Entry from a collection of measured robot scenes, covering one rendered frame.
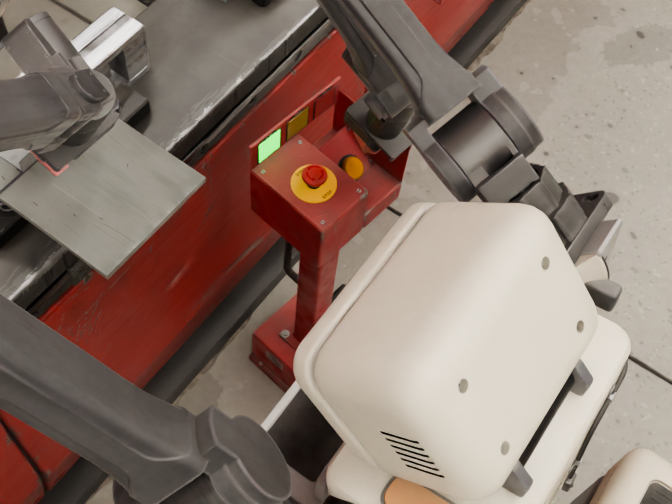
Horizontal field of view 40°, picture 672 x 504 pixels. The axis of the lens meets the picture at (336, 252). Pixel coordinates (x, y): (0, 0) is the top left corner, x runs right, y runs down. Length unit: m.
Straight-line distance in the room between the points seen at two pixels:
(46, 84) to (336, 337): 0.38
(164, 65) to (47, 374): 0.89
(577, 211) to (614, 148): 1.68
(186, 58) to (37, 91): 0.59
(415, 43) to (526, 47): 1.87
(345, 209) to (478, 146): 0.54
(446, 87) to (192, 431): 0.41
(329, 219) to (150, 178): 0.34
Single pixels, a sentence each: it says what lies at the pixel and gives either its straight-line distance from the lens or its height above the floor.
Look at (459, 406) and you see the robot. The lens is 0.67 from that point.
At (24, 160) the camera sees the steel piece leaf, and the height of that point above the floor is 1.02.
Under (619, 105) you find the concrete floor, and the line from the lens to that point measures 2.72.
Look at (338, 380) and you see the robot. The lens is 0.70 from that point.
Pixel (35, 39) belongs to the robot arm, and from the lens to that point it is 1.03.
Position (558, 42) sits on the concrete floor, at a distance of 2.82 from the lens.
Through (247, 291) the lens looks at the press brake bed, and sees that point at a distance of 2.17.
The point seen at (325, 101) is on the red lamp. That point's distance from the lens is 1.50.
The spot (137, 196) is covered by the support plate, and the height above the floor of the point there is 1.00.
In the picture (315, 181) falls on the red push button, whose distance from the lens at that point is 1.41.
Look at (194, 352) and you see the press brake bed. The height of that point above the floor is 0.05.
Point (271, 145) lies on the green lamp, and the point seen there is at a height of 0.81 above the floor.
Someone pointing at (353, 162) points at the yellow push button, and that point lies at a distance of 1.53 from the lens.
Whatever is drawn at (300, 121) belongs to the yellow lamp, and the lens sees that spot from 1.47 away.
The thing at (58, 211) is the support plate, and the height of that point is 1.00.
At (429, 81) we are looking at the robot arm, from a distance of 0.91.
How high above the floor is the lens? 1.98
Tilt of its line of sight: 60 degrees down
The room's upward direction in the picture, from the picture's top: 8 degrees clockwise
